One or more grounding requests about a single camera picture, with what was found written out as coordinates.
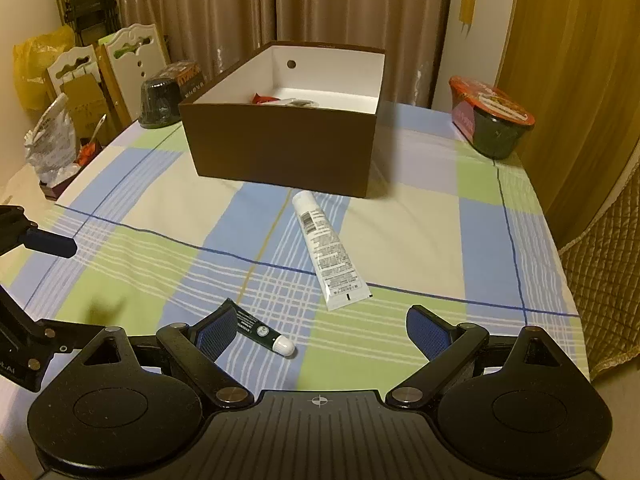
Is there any white carved chair back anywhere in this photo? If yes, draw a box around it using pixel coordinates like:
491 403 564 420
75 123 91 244
47 45 102 103
102 25 171 122

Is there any dark purple box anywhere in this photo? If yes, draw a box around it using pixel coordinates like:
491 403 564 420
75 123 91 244
39 160 86 201

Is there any beige curtain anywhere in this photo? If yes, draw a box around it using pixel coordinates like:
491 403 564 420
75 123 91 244
115 0 277 91
275 0 455 108

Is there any black instant noodle bowl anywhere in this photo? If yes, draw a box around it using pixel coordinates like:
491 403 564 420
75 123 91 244
138 60 213 131

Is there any chair with quilted cushion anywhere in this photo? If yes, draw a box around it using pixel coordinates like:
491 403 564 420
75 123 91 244
557 170 640 376

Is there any plain cardboard box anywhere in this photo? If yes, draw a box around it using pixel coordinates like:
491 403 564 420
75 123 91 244
62 76 123 141

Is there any red lid instant noodle bowl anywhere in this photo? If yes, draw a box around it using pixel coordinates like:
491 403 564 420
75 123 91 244
448 76 537 160

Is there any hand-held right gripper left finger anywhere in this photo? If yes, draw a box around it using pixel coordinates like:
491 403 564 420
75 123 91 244
75 305 255 408

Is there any brown cardboard box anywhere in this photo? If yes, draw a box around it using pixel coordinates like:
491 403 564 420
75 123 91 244
178 41 387 200

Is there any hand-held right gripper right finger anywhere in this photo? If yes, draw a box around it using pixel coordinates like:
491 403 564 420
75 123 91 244
386 304 576 407

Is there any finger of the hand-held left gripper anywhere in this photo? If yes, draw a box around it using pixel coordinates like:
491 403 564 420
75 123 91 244
30 320 107 357
0 205 78 259

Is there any black folding stool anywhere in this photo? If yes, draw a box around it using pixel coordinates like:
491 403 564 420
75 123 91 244
52 0 121 43

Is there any yellow plastic bag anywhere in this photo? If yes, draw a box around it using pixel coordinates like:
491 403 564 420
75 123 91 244
12 25 76 111

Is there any white cream tube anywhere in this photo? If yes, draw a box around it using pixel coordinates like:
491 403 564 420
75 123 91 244
292 190 373 312

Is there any yellow wooden door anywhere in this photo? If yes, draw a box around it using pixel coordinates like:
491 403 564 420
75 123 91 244
495 0 640 251

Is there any checked tablecloth covered desktop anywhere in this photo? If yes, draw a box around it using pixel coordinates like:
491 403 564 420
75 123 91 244
0 100 596 480

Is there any red handled tool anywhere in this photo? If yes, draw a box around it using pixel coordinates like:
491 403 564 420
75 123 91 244
77 115 107 163

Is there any crumpled white plastic bag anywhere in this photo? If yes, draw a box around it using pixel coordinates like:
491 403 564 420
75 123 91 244
25 92 81 183

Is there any green lip balm tube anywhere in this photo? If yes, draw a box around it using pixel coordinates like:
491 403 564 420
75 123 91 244
222 298 297 358

